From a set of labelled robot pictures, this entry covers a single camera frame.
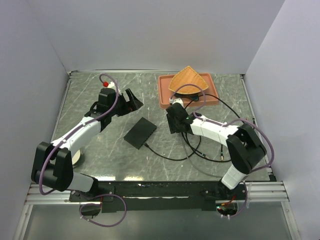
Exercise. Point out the terracotta plastic tray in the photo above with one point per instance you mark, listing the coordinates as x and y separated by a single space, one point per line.
164 93

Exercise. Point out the aluminium frame rail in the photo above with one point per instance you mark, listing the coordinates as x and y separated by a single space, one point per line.
258 191

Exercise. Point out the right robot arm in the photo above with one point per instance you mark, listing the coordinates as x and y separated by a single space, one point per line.
245 148

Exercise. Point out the black network switch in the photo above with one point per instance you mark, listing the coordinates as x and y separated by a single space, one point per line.
139 133

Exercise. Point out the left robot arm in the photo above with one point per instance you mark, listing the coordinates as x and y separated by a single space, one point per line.
53 167

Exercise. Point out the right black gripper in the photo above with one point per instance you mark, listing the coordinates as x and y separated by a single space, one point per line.
173 129

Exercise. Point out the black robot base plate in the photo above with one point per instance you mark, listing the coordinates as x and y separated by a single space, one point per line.
116 196

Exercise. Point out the woven bamboo basket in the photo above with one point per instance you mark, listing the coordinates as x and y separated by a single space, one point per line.
180 83

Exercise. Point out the white tape roll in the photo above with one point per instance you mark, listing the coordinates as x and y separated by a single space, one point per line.
77 159

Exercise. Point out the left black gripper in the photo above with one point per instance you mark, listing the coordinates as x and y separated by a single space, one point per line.
133 105

